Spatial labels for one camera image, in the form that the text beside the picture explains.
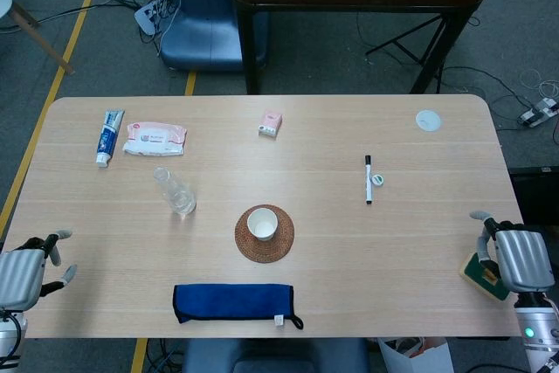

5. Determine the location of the blue machine base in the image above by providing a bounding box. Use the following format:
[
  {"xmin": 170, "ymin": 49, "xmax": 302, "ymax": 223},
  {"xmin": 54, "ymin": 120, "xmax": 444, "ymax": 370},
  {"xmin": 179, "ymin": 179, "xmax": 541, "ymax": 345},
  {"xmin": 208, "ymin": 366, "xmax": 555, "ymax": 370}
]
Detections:
[{"xmin": 159, "ymin": 0, "xmax": 268, "ymax": 73}]

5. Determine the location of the clear plastic bottle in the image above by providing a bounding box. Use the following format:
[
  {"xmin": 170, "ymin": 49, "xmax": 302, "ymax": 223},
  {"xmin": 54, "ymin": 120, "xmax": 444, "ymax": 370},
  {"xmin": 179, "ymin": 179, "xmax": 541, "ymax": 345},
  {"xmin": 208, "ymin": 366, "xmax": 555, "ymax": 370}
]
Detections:
[{"xmin": 152, "ymin": 166, "xmax": 197, "ymax": 216}]

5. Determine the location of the pink wet wipes pack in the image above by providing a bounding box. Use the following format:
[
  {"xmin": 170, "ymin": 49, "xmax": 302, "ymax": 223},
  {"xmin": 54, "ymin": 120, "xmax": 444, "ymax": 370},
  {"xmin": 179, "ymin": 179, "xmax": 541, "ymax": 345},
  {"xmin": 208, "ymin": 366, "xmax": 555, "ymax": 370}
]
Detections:
[{"xmin": 121, "ymin": 121, "xmax": 188, "ymax": 157}]

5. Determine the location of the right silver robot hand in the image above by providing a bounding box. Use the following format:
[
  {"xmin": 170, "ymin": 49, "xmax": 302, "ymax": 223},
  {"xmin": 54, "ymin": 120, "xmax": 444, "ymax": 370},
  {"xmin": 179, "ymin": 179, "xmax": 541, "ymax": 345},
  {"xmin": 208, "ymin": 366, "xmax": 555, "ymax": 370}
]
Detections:
[{"xmin": 469, "ymin": 210, "xmax": 556, "ymax": 294}]

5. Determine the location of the blue cloth with black trim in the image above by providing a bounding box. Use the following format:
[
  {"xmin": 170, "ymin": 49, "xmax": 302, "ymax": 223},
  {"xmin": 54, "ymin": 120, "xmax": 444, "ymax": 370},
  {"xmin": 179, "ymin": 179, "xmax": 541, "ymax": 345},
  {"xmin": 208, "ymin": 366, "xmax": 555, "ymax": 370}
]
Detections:
[{"xmin": 172, "ymin": 283, "xmax": 304, "ymax": 330}]

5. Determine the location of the grey round cable grommet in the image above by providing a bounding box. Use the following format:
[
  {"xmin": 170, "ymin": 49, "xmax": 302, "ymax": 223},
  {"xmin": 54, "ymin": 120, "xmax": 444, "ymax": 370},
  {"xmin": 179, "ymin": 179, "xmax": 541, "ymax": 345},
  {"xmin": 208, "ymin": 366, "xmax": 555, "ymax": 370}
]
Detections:
[{"xmin": 415, "ymin": 110, "xmax": 443, "ymax": 132}]

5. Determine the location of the small pink tissue pack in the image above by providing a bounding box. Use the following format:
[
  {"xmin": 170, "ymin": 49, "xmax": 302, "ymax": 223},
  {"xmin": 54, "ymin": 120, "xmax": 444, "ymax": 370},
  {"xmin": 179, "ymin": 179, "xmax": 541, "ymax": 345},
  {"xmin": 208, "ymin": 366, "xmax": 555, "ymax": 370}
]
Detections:
[{"xmin": 257, "ymin": 111, "xmax": 283, "ymax": 137}]

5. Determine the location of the blue white toothpaste tube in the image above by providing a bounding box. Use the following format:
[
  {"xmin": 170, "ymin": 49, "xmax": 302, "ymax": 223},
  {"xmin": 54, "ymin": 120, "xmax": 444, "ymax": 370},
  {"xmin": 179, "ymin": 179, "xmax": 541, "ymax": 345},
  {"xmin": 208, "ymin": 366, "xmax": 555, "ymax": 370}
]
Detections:
[{"xmin": 94, "ymin": 109, "xmax": 126, "ymax": 169}]

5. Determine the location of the black box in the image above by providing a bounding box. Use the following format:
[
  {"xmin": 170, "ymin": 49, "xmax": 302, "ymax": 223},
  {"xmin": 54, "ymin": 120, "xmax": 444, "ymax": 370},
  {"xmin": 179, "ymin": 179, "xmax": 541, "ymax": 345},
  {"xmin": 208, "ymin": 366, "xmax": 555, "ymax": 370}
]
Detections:
[{"xmin": 508, "ymin": 166, "xmax": 559, "ymax": 225}]

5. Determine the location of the grey power strip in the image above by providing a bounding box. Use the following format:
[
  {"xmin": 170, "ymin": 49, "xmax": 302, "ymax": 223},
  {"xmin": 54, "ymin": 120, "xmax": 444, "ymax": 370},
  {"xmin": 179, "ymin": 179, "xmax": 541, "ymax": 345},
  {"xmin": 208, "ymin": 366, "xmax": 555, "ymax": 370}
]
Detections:
[{"xmin": 518, "ymin": 100, "xmax": 559, "ymax": 128}]

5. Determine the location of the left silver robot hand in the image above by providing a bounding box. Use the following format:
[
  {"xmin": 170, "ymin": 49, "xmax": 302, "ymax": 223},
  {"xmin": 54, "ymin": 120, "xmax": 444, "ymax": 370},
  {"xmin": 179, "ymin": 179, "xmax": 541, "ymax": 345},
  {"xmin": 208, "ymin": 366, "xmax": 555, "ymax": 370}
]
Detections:
[{"xmin": 0, "ymin": 228, "xmax": 79, "ymax": 312}]

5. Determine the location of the white marker with black cap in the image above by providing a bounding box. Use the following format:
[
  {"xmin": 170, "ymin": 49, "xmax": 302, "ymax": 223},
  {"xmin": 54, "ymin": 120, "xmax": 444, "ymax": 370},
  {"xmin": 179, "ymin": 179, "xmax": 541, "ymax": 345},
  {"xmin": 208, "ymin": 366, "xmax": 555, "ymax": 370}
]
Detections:
[{"xmin": 364, "ymin": 155, "xmax": 374, "ymax": 206}]

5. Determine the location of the white chair with wooden legs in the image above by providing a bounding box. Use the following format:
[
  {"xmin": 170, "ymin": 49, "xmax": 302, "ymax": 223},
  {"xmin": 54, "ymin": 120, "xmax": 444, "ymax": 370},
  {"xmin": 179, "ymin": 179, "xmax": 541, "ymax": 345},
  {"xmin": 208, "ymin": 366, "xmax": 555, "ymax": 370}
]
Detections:
[{"xmin": 0, "ymin": 0, "xmax": 75, "ymax": 76}]

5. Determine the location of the white coiled cable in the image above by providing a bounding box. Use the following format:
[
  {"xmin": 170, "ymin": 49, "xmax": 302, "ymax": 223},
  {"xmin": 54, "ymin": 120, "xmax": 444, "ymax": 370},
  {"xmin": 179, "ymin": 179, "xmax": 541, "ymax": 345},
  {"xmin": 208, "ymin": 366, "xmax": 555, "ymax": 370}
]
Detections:
[{"xmin": 519, "ymin": 67, "xmax": 559, "ymax": 100}]

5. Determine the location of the round woven brown coaster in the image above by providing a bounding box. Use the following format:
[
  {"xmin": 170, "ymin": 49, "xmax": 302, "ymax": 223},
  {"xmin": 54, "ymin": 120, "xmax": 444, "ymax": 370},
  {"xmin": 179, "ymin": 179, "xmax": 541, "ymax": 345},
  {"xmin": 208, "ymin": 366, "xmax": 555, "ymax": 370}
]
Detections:
[{"xmin": 234, "ymin": 204, "xmax": 295, "ymax": 264}]

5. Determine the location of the black tripod stand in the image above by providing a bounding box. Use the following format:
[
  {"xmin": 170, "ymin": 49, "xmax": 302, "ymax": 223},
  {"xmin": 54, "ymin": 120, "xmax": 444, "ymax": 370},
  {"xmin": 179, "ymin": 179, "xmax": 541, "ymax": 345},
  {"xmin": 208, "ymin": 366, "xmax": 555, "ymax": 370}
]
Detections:
[{"xmin": 364, "ymin": 14, "xmax": 447, "ymax": 82}]

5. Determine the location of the white paper bag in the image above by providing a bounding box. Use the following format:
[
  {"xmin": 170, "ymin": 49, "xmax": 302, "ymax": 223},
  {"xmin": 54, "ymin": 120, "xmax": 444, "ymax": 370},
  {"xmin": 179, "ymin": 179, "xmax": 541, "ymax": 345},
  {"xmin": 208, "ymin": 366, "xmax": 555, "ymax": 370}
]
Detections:
[{"xmin": 377, "ymin": 336, "xmax": 454, "ymax": 373}]

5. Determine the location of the white power strip with plugs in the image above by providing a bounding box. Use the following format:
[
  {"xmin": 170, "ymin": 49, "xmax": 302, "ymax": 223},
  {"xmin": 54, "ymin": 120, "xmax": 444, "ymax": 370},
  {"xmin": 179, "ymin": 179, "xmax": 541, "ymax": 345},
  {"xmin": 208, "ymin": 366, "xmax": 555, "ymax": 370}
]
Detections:
[{"xmin": 134, "ymin": 0, "xmax": 184, "ymax": 36}]

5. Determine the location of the green yellow sponge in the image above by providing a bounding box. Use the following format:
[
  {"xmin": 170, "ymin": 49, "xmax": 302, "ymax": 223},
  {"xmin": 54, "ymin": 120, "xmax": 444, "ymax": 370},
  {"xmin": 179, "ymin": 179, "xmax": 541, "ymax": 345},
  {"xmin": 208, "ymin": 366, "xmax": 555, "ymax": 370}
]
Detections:
[{"xmin": 459, "ymin": 252, "xmax": 512, "ymax": 302}]

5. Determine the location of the white paper cup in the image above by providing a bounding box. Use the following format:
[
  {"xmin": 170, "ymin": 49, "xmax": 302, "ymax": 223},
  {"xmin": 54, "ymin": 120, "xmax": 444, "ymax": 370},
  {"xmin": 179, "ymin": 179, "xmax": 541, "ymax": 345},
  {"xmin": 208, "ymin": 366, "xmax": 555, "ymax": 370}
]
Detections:
[{"xmin": 246, "ymin": 207, "xmax": 279, "ymax": 242}]

